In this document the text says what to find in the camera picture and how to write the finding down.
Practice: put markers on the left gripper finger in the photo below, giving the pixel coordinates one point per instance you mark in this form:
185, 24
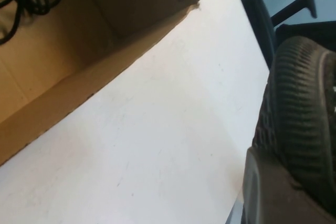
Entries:
275, 195

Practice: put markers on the brown cardboard shoe box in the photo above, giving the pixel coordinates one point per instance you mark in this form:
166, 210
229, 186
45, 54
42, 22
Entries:
78, 51

